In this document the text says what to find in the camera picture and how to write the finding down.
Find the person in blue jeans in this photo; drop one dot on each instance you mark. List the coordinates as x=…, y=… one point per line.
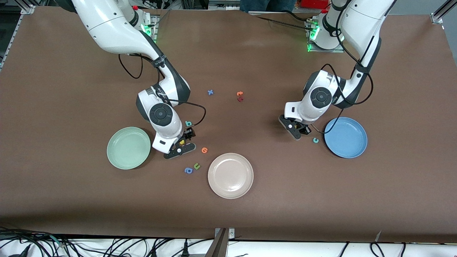
x=267, y=4

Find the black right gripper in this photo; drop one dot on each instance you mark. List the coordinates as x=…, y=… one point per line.
x=187, y=135

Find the beige plate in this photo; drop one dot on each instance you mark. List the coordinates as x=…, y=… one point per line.
x=230, y=175

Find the blue plate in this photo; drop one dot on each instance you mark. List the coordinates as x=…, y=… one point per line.
x=345, y=137

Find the white paper scrap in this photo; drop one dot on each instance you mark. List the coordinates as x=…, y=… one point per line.
x=378, y=235

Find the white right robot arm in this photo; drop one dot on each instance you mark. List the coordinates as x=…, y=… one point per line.
x=114, y=32

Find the grey metal table bracket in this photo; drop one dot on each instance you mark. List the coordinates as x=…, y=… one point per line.
x=219, y=246

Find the light green plate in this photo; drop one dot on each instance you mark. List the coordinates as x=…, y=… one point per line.
x=128, y=147

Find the blue foam letter a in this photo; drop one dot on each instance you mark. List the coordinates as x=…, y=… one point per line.
x=188, y=170

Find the aluminium side rail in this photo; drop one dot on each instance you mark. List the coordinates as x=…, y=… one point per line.
x=9, y=39

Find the red box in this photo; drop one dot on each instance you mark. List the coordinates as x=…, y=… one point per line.
x=314, y=3

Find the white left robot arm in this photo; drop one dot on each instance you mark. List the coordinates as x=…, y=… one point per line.
x=360, y=21

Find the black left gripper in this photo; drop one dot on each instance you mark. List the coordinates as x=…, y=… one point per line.
x=306, y=129

